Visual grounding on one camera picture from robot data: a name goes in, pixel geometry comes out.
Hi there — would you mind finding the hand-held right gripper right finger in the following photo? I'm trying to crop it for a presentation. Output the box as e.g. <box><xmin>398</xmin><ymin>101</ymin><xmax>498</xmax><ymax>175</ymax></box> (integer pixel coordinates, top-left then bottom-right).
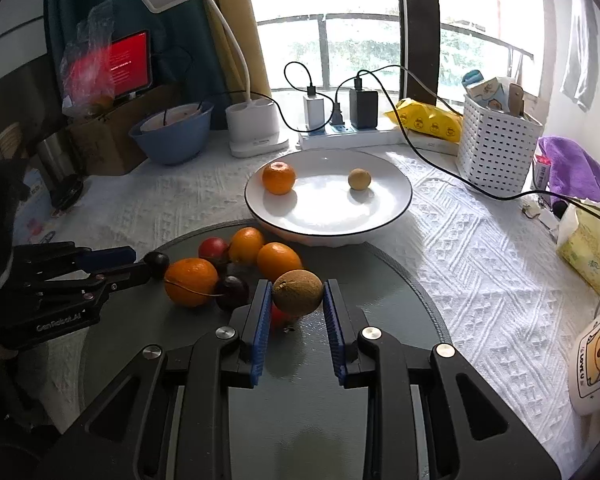
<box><xmin>322</xmin><ymin>279</ymin><xmax>563</xmax><ymax>480</ymax></box>

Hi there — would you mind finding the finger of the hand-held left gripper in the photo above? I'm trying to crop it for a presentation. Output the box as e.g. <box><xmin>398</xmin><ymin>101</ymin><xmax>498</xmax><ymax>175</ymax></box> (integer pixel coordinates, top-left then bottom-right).
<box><xmin>35</xmin><ymin>261</ymin><xmax>153</xmax><ymax>308</ymax></box>
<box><xmin>12</xmin><ymin>241</ymin><xmax>137</xmax><ymax>281</ymax></box>

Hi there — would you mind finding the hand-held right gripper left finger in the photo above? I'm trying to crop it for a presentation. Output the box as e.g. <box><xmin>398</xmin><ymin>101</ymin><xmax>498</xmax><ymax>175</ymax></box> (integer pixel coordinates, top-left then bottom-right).
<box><xmin>37</xmin><ymin>280</ymin><xmax>273</xmax><ymax>480</ymax></box>

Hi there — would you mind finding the red cherry tomato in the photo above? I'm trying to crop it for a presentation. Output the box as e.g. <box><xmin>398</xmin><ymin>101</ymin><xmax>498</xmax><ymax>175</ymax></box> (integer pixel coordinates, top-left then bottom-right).
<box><xmin>198</xmin><ymin>237</ymin><xmax>230</xmax><ymax>263</ymax></box>
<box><xmin>271</xmin><ymin>306</ymin><xmax>298</xmax><ymax>331</ymax></box>

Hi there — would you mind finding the dark plum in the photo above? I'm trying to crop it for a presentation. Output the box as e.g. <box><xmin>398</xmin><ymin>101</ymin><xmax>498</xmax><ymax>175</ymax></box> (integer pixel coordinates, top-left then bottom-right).
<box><xmin>214</xmin><ymin>275</ymin><xmax>251</xmax><ymax>312</ymax></box>
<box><xmin>144</xmin><ymin>251</ymin><xmax>171</xmax><ymax>280</ymax></box>

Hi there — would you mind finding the round grey glass tray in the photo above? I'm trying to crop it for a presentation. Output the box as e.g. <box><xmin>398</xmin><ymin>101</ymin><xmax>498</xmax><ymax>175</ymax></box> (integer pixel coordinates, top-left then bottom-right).
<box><xmin>77</xmin><ymin>219</ymin><xmax>453</xmax><ymax>480</ymax></box>

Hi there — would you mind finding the large orange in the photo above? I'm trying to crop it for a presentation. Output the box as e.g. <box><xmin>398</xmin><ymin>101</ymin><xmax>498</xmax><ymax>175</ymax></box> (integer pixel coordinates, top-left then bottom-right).
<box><xmin>164</xmin><ymin>258</ymin><xmax>219</xmax><ymax>308</ymax></box>

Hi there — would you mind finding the white plate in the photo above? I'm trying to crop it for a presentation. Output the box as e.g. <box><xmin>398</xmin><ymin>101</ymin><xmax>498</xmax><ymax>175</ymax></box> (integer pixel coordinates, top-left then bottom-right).
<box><xmin>244</xmin><ymin>149</ymin><xmax>413</xmax><ymax>248</ymax></box>

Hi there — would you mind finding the orange with stem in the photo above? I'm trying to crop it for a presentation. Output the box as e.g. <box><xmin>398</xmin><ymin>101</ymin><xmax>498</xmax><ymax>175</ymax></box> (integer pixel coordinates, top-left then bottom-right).
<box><xmin>262</xmin><ymin>161</ymin><xmax>297</xmax><ymax>196</ymax></box>

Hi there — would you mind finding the metal cup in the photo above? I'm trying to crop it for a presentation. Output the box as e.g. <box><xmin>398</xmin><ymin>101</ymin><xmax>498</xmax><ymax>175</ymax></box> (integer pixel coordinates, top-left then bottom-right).
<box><xmin>32</xmin><ymin>132</ymin><xmax>86</xmax><ymax>211</ymax></box>

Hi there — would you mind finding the cardboard box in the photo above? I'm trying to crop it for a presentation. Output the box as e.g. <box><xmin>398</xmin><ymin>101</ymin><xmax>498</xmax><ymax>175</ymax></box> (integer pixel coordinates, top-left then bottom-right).
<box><xmin>67</xmin><ymin>85</ymin><xmax>181</xmax><ymax>176</ymax></box>

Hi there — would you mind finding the blue plastic bin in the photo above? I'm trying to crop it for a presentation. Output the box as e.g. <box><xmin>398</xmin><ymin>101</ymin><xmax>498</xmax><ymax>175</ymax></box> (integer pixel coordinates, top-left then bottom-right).
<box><xmin>128</xmin><ymin>101</ymin><xmax>215</xmax><ymax>166</ymax></box>

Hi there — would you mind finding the white bowl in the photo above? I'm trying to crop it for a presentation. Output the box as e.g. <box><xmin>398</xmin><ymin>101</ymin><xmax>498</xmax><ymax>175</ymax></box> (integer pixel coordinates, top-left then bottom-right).
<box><xmin>142</xmin><ymin>104</ymin><xmax>203</xmax><ymax>133</ymax></box>

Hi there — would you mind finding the clear plastic bag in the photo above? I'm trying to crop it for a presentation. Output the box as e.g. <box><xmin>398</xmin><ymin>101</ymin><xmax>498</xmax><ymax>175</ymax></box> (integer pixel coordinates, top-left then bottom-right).
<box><xmin>60</xmin><ymin>2</ymin><xmax>118</xmax><ymax>111</ymax></box>

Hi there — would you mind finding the white power strip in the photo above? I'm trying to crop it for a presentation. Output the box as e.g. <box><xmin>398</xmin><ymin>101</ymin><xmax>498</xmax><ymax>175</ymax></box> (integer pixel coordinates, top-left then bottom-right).
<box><xmin>297</xmin><ymin>125</ymin><xmax>408</xmax><ymax>152</ymax></box>

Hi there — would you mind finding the tablet with red screen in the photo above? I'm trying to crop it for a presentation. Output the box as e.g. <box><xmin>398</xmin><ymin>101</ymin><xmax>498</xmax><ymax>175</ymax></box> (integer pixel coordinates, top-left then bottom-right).
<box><xmin>102</xmin><ymin>29</ymin><xmax>153</xmax><ymax>98</ymax></box>

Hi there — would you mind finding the white wipes pack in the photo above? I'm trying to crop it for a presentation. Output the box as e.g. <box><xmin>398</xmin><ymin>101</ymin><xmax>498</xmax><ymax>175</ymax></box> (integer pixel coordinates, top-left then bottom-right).
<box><xmin>405</xmin><ymin>132</ymin><xmax>461</xmax><ymax>157</ymax></box>

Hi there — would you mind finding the yellow curtain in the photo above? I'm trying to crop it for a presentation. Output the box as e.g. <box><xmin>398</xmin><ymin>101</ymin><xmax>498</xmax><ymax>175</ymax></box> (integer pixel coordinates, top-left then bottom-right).
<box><xmin>214</xmin><ymin>0</ymin><xmax>276</xmax><ymax>106</ymax></box>

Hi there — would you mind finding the yellow packet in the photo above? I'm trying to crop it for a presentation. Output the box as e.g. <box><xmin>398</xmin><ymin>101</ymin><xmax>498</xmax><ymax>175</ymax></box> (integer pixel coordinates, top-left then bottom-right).
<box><xmin>384</xmin><ymin>98</ymin><xmax>463</xmax><ymax>141</ymax></box>

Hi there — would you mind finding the dark teal curtain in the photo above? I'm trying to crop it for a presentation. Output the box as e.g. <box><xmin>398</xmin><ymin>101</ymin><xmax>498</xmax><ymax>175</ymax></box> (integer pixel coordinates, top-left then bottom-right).
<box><xmin>45</xmin><ymin>0</ymin><xmax>231</xmax><ymax>116</ymax></box>

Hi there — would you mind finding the white perforated basket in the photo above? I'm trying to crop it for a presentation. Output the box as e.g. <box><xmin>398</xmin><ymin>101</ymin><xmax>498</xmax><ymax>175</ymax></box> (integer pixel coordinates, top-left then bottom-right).
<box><xmin>456</xmin><ymin>92</ymin><xmax>544</xmax><ymax>196</ymax></box>

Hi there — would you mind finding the white box red label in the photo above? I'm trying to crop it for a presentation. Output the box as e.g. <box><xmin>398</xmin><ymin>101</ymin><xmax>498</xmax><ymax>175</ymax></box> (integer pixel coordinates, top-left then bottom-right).
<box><xmin>532</xmin><ymin>155</ymin><xmax>554</xmax><ymax>194</ymax></box>

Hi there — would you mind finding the yellow-green tissue pack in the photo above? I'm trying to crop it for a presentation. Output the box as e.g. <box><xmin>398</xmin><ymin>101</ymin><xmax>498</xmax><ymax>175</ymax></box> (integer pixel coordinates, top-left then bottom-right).
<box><xmin>556</xmin><ymin>207</ymin><xmax>600</xmax><ymax>301</ymax></box>

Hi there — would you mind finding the white bear print bag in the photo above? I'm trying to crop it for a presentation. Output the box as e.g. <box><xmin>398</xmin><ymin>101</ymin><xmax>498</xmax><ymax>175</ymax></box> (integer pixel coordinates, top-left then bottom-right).
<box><xmin>567</xmin><ymin>305</ymin><xmax>600</xmax><ymax>416</ymax></box>

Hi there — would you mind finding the balcony railing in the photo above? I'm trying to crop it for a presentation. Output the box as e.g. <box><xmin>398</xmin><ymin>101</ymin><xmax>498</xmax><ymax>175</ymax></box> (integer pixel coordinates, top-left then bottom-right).
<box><xmin>257</xmin><ymin>12</ymin><xmax>536</xmax><ymax>92</ymax></box>

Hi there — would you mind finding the bear print carton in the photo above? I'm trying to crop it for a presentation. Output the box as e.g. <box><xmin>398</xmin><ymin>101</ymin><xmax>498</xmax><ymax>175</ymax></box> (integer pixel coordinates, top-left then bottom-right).
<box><xmin>467</xmin><ymin>77</ymin><xmax>511</xmax><ymax>111</ymax></box>

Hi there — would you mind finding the purple cloth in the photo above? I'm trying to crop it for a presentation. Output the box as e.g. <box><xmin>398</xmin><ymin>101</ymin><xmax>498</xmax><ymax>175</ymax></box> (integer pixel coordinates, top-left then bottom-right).
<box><xmin>536</xmin><ymin>136</ymin><xmax>600</xmax><ymax>208</ymax></box>

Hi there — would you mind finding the brown wooden item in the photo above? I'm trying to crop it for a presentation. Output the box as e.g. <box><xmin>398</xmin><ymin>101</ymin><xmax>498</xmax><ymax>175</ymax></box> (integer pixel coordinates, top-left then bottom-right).
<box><xmin>509</xmin><ymin>82</ymin><xmax>526</xmax><ymax>117</ymax></box>

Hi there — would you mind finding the hanging grey garment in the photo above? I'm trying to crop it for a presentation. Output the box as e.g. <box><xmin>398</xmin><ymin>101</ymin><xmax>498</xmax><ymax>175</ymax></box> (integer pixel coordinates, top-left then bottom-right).
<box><xmin>560</xmin><ymin>0</ymin><xmax>600</xmax><ymax>111</ymax></box>

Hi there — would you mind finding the long black cable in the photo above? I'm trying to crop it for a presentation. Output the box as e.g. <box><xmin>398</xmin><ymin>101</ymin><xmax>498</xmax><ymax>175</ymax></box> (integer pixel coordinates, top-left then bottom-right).
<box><xmin>334</xmin><ymin>71</ymin><xmax>600</xmax><ymax>236</ymax></box>

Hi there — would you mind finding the thin black lamp cable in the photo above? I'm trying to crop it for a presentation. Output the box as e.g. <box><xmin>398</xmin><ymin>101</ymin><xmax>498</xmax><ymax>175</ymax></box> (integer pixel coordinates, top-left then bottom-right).
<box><xmin>200</xmin><ymin>91</ymin><xmax>308</xmax><ymax>135</ymax></box>

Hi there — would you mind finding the white charger black cable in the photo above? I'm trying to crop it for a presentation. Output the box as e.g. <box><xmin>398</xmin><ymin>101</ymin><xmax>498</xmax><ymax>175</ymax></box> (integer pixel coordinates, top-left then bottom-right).
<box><xmin>283</xmin><ymin>61</ymin><xmax>321</xmax><ymax>97</ymax></box>

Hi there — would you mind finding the dark window post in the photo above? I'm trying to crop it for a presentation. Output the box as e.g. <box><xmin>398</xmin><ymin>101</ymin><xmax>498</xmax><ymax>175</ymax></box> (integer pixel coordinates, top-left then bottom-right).
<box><xmin>397</xmin><ymin>0</ymin><xmax>441</xmax><ymax>106</ymax></box>

